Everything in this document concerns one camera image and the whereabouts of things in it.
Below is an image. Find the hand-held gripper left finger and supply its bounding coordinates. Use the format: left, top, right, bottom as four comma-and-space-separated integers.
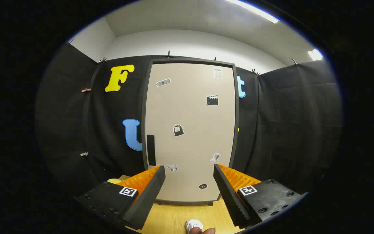
73, 165, 166, 231

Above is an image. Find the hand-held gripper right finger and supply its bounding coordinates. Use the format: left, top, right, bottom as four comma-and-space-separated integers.
213, 163, 307, 228

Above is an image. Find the white shoe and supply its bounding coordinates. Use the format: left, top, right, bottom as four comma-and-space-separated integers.
185, 219, 204, 234

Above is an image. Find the black door handle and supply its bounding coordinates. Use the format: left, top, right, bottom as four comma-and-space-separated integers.
146, 135, 156, 166

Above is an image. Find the dark grey shoe cabinet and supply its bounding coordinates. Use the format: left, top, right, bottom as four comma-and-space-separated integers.
142, 58, 240, 206

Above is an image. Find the black backdrop cloth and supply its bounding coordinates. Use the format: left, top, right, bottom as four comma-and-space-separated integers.
34, 42, 343, 202

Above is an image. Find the small ceiling light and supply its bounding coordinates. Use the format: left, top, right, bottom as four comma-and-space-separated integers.
307, 48, 323, 61

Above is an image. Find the long ceiling light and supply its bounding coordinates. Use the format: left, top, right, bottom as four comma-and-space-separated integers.
225, 0, 280, 24

